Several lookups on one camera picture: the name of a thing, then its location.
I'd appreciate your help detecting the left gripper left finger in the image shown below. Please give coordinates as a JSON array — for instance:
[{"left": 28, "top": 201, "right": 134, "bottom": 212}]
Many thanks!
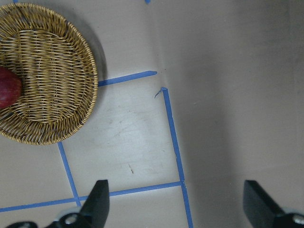
[{"left": 4, "top": 180, "right": 109, "bottom": 228}]

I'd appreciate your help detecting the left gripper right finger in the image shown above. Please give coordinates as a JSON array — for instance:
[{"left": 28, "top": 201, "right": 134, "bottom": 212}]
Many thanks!
[{"left": 243, "top": 180, "right": 304, "bottom": 228}]

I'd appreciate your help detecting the round wicker basket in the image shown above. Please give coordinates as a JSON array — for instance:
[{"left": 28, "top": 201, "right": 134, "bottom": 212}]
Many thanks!
[{"left": 0, "top": 3, "right": 98, "bottom": 145}]

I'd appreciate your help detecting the red apple in basket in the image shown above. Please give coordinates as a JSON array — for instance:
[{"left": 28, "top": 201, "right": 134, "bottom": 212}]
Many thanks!
[{"left": 0, "top": 66, "right": 22, "bottom": 109}]

